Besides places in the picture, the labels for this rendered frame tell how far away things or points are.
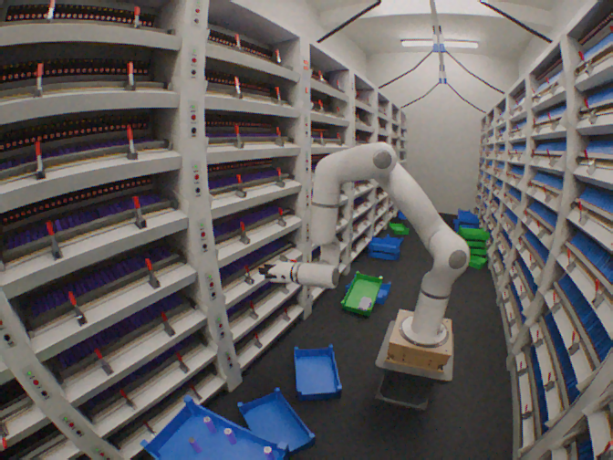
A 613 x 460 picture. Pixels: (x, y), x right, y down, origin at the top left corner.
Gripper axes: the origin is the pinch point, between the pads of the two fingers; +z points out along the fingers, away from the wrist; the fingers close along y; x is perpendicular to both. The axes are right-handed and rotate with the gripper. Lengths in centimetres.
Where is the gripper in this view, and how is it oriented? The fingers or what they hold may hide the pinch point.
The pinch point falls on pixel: (265, 269)
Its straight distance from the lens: 107.4
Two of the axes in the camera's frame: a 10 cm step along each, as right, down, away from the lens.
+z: -8.5, 0.0, 5.2
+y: 5.0, -2.8, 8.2
